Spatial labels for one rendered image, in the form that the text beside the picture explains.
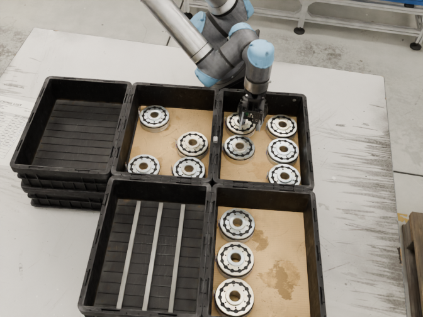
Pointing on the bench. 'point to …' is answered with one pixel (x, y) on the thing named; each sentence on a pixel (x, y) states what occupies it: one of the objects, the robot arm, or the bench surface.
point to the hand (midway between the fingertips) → (250, 125)
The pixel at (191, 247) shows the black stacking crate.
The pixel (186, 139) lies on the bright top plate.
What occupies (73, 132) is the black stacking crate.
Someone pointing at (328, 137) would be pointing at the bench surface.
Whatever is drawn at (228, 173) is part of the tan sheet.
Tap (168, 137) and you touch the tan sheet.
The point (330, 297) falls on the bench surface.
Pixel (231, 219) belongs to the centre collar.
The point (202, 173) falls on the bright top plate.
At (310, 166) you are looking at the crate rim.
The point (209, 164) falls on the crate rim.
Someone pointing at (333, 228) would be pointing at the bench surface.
